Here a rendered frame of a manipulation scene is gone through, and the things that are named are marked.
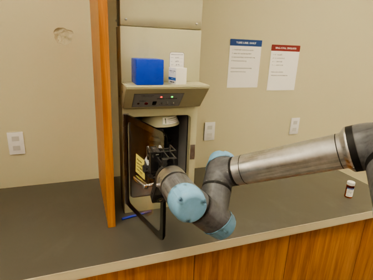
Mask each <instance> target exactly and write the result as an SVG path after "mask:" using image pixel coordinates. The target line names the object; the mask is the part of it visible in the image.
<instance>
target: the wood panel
mask: <svg viewBox="0 0 373 280"><path fill-rule="evenodd" d="M89 3H90V23H91V35H92V55H93V76H94V96H95V117H96V128H97V149H98V169H99V181H100V187H101V191H102V197H103V203H104V208H105V214H106V218H107V224H108V228H110V227H115V199H114V169H113V139H112V110H111V94H110V64H109V34H108V5H107V0H89Z"/></svg>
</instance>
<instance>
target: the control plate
mask: <svg viewBox="0 0 373 280"><path fill-rule="evenodd" d="M183 95H184V93H154V94H134V98H133V104H132V107H163V106H179V105H180V102H181V100H182V98H183ZM161 96H163V97H162V98H160V97H161ZM171 96H173V98H171ZM154 101H157V103H156V105H152V103H153V102H154ZM145 102H148V104H147V105H145ZM161 102H162V104H161ZM167 102H168V104H167ZM172 102H174V103H172ZM137 103H140V104H137Z"/></svg>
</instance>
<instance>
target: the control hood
mask: <svg viewBox="0 0 373 280"><path fill-rule="evenodd" d="M209 88H210V85H208V84H205V83H201V82H186V84H171V83H168V82H164V83H163V85H136V84H134V83H133V82H122V107H123V108H124V109H127V108H163V107H197V106H200V105H201V103H202V101H203V99H204V97H205V96H206V94H207V92H208V90H209ZM154 93H184V95H183V98H182V100H181V102H180V105H179V106H163V107H132V104H133V98H134V94H154Z"/></svg>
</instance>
